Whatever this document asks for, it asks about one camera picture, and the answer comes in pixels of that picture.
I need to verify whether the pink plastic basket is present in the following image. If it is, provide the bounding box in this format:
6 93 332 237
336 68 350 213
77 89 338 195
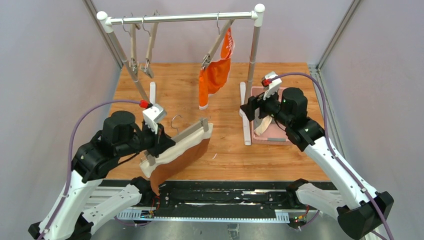
250 86 294 146

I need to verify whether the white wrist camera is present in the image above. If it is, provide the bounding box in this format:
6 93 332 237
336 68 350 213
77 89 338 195
261 71 282 100
142 103 167 135

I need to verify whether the grey underwear white waistband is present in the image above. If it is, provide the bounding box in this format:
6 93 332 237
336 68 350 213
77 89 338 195
253 116 273 136

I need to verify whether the purple cable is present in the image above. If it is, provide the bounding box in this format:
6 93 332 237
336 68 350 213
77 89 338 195
36 99 150 240
261 72 395 240

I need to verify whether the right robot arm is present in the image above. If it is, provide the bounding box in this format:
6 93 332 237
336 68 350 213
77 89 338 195
240 87 394 240

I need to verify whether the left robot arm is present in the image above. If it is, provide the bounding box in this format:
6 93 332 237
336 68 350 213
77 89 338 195
28 106 175 240

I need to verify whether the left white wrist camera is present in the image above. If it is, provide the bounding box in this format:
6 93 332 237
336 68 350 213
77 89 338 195
142 103 167 135

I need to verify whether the white clothes rack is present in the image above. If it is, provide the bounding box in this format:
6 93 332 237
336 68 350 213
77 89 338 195
96 3 266 147

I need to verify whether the brown underwear white waistband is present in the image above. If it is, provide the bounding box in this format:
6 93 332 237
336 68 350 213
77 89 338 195
139 123 214 196

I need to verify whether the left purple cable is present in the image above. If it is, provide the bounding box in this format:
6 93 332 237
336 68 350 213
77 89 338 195
36 99 150 240

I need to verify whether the beige clip hanger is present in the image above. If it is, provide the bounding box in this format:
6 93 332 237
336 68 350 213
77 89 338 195
121 16 141 77
140 15 159 79
200 11 234 71
140 117 209 166

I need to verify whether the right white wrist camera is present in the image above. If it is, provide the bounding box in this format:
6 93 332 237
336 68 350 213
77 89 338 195
261 71 282 100

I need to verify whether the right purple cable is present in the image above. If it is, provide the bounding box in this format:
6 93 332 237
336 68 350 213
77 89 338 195
261 72 395 240

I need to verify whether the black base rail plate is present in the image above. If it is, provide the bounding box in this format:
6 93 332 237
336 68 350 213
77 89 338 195
71 180 349 223

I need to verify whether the empty beige clip hanger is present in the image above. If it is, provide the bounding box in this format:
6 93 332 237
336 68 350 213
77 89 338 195
140 15 159 79

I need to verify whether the orange underwear white trim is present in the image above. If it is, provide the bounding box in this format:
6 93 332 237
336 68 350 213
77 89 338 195
198 27 235 110

